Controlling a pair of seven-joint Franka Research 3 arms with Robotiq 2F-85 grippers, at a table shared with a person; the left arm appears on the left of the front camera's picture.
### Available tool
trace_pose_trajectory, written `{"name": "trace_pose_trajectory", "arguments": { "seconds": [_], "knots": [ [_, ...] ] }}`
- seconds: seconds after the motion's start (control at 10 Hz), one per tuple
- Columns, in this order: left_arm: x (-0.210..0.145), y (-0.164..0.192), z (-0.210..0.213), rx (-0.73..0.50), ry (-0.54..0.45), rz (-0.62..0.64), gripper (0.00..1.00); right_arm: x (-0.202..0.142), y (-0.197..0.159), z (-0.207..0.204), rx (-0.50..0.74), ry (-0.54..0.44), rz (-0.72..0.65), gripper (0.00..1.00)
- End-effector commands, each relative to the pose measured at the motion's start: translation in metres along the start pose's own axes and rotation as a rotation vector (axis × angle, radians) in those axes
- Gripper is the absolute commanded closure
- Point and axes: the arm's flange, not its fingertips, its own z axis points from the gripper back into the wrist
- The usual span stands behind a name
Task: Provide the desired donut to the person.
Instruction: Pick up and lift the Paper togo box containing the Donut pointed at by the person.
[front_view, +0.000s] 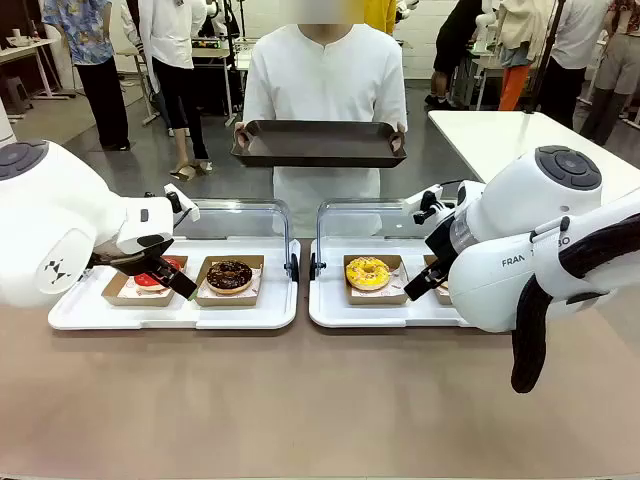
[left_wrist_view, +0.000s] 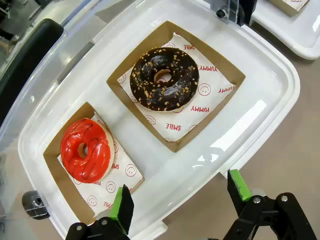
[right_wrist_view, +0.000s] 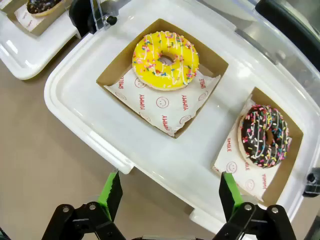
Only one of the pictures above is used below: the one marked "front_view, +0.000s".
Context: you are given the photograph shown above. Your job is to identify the bystander in blue floral shirt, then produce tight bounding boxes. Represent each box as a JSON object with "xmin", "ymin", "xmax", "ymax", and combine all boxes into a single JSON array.
[{"xmin": 41, "ymin": 0, "xmax": 132, "ymax": 152}]

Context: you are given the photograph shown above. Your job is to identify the grey plastic stool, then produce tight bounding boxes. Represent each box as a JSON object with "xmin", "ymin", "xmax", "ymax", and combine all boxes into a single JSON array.
[{"xmin": 0, "ymin": 78, "xmax": 34, "ymax": 114}]

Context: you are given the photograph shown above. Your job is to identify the dark brown serving tray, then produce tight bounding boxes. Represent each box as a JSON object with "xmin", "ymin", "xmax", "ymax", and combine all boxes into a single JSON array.
[{"xmin": 230, "ymin": 119, "xmax": 409, "ymax": 170}]

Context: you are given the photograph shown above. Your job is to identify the bystander in yellow top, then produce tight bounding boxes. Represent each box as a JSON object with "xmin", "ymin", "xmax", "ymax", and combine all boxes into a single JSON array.
[{"xmin": 363, "ymin": 0, "xmax": 399, "ymax": 36}]

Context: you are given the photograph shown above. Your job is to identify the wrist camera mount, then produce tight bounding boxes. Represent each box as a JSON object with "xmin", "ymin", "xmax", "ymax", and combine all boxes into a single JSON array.
[
  {"xmin": 403, "ymin": 183, "xmax": 459, "ymax": 226},
  {"xmin": 163, "ymin": 183, "xmax": 202, "ymax": 224}
]

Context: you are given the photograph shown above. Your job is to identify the white background desk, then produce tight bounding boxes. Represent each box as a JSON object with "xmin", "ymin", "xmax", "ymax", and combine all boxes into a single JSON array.
[{"xmin": 0, "ymin": 35, "xmax": 77, "ymax": 122}]

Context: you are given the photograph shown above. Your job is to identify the bystander with orange trousers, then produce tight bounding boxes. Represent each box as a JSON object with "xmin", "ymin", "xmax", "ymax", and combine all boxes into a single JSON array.
[{"xmin": 496, "ymin": 0, "xmax": 552, "ymax": 112}]

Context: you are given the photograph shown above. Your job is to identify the white printed paper liner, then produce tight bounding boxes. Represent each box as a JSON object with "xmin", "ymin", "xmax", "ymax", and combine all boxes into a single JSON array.
[
  {"xmin": 348, "ymin": 273, "xmax": 411, "ymax": 300},
  {"xmin": 197, "ymin": 267, "xmax": 264, "ymax": 299}
]

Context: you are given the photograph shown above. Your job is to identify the bystander in black clothes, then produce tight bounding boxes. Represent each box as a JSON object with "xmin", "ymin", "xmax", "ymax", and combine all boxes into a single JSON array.
[{"xmin": 424, "ymin": 0, "xmax": 482, "ymax": 110}]

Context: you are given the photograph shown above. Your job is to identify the bystander in khaki shorts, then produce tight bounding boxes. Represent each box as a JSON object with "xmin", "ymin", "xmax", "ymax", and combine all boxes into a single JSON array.
[{"xmin": 579, "ymin": 0, "xmax": 640, "ymax": 147}]

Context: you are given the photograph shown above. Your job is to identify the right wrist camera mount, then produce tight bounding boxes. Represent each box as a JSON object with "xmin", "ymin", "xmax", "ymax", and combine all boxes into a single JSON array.
[{"xmin": 403, "ymin": 183, "xmax": 459, "ymax": 226}]

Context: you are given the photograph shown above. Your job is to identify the red glazed donut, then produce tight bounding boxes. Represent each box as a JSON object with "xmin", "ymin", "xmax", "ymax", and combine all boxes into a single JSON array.
[{"xmin": 133, "ymin": 256, "xmax": 184, "ymax": 293}]

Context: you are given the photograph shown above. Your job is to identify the white display tray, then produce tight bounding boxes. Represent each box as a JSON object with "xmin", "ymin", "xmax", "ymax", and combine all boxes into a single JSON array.
[
  {"xmin": 48, "ymin": 237, "xmax": 301, "ymax": 331},
  {"xmin": 308, "ymin": 237, "xmax": 481, "ymax": 330}
]

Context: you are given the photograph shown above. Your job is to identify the bystander white shirt black trousers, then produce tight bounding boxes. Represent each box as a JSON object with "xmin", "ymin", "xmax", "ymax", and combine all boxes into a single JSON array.
[{"xmin": 136, "ymin": 0, "xmax": 213, "ymax": 177}]

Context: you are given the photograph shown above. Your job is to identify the bystander white shirt dark trousers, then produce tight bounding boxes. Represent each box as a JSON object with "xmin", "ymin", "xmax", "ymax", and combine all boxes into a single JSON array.
[{"xmin": 539, "ymin": 0, "xmax": 612, "ymax": 132}]

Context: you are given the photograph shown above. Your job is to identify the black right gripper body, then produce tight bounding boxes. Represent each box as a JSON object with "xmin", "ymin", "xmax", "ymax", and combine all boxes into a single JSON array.
[{"xmin": 424, "ymin": 213, "xmax": 460, "ymax": 269}]

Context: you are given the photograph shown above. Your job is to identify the person in white shirt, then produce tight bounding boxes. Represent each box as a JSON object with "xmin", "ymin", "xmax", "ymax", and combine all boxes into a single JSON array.
[{"xmin": 242, "ymin": 22, "xmax": 409, "ymax": 239}]

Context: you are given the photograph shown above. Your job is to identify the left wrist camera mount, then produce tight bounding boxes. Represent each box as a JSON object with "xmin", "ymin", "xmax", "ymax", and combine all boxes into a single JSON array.
[{"xmin": 163, "ymin": 183, "xmax": 202, "ymax": 224}]

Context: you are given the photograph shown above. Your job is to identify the brown cardboard donut box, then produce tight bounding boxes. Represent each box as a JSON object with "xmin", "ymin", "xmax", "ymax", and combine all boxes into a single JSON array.
[
  {"xmin": 342, "ymin": 254, "xmax": 410, "ymax": 307},
  {"xmin": 423, "ymin": 254, "xmax": 454, "ymax": 306},
  {"xmin": 101, "ymin": 255, "xmax": 189, "ymax": 307},
  {"xmin": 194, "ymin": 255, "xmax": 265, "ymax": 308}
]

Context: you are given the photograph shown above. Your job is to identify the clear hinged display lid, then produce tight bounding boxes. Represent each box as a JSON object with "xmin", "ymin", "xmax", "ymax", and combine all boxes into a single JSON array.
[
  {"xmin": 172, "ymin": 198, "xmax": 301, "ymax": 284},
  {"xmin": 309, "ymin": 198, "xmax": 461, "ymax": 282}
]

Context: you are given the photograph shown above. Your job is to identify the black tripod pole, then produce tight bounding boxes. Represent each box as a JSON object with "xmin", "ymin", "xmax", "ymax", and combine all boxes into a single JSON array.
[{"xmin": 528, "ymin": 0, "xmax": 567, "ymax": 114}]

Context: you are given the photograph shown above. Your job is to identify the black cable sleeve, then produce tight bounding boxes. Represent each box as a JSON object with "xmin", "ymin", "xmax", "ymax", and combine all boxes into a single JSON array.
[{"xmin": 510, "ymin": 213, "xmax": 640, "ymax": 394}]

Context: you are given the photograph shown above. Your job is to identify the white side table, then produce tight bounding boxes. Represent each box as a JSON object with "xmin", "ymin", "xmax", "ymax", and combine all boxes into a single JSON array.
[{"xmin": 428, "ymin": 109, "xmax": 640, "ymax": 207}]

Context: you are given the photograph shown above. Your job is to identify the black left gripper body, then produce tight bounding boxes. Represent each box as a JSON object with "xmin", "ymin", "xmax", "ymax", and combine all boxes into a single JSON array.
[{"xmin": 88, "ymin": 237, "xmax": 174, "ymax": 274}]

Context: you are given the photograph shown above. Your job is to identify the yellow sprinkled donut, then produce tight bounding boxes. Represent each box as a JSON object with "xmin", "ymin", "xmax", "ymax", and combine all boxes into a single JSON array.
[{"xmin": 345, "ymin": 256, "xmax": 391, "ymax": 292}]

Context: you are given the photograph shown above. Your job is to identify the chocolate sprinkled donut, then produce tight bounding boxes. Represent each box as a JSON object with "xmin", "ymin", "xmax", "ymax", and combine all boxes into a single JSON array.
[{"xmin": 206, "ymin": 258, "xmax": 255, "ymax": 295}]

